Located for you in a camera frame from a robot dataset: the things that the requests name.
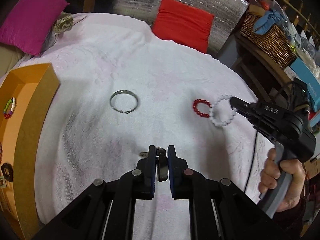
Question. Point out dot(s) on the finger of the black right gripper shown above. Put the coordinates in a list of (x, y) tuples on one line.
[(243, 108)]

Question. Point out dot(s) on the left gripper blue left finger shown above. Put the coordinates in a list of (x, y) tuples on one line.
[(150, 172)]

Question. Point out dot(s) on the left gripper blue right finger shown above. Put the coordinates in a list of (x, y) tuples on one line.
[(175, 168)]

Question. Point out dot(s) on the black ring accessory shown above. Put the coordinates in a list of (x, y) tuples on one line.
[(7, 172)]

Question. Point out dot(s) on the person right hand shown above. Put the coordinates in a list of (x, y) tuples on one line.
[(271, 173)]

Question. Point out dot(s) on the wooden side table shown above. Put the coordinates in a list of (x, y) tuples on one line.
[(263, 76)]

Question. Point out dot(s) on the blue cardboard box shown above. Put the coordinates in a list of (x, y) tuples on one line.
[(299, 70)]

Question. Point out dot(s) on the wicker basket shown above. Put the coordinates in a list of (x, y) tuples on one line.
[(273, 42)]

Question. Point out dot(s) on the blue cloth in basket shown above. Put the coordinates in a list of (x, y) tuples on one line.
[(265, 23)]

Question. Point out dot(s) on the wooden stair railing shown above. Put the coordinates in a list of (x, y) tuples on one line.
[(290, 5)]

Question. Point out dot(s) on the red cushion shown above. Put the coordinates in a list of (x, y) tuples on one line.
[(183, 24)]

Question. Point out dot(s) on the orange cardboard box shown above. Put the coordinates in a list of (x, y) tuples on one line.
[(33, 88)]

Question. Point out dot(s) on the silver foil insulation panel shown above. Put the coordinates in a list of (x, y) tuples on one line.
[(227, 13)]

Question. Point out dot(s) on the floral scrunchie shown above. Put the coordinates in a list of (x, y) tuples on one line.
[(63, 24)]

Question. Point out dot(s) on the beige leather sofa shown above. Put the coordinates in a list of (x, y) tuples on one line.
[(9, 56)]

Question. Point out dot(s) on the magenta cushion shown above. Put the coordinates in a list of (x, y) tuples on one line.
[(29, 22)]

